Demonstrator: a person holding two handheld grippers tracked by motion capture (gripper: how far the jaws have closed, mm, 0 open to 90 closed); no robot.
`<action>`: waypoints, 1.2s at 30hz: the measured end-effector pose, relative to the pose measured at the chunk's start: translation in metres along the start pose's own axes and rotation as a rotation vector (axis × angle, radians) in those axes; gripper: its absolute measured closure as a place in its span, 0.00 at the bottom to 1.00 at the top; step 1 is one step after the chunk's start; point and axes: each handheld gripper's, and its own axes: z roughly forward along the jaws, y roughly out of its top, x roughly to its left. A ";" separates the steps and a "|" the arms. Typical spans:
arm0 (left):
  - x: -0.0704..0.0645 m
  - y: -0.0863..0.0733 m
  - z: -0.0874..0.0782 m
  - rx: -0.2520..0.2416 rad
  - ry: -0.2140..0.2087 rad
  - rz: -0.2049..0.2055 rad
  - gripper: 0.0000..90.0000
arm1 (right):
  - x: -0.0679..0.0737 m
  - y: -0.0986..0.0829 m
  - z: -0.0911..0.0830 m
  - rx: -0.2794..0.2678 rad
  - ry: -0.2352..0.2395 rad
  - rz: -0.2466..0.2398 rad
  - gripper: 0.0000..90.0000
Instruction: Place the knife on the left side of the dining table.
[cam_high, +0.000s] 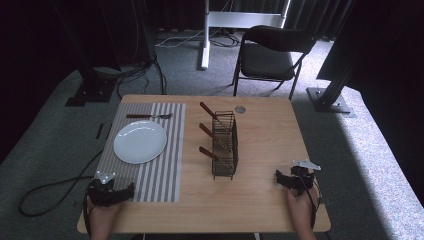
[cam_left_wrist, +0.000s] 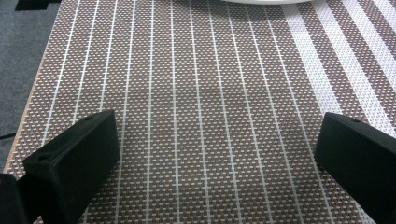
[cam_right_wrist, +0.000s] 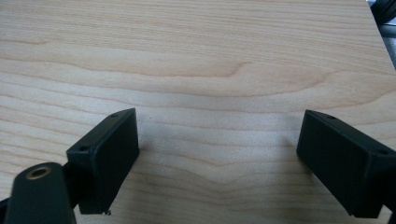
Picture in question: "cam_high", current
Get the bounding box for person's left hand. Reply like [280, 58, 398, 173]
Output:
[87, 197, 124, 232]

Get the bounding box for bundle of black cables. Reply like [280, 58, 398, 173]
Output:
[93, 49, 168, 98]

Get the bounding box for brown-handled cutlery piece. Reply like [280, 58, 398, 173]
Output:
[198, 146, 222, 162]
[199, 101, 232, 132]
[198, 122, 232, 153]

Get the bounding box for black wire cutlery rack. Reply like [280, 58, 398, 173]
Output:
[211, 110, 240, 181]

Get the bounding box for white round plate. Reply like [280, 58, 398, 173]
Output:
[113, 120, 168, 165]

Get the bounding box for person's right hand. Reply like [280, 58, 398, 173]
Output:
[285, 181, 322, 225]

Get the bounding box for white metal stand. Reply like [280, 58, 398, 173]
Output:
[199, 0, 292, 71]

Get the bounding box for white floor cables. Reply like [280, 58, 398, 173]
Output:
[154, 28, 242, 49]

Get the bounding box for black folding chair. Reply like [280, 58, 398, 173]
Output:
[232, 25, 317, 101]

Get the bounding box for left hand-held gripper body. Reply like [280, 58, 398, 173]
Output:
[85, 170, 128, 208]

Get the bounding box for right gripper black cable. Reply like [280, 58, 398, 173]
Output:
[299, 175, 323, 230]

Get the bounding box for brown-handled fork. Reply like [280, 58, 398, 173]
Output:
[126, 112, 174, 120]

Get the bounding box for grey striped placemat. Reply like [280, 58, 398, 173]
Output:
[94, 102, 187, 203]

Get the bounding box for black floor cable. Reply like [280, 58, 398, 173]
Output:
[18, 149, 105, 218]

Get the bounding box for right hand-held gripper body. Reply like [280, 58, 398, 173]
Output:
[287, 159, 322, 197]

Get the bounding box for black stand with base plate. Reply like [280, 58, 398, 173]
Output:
[49, 0, 118, 108]
[305, 39, 358, 119]

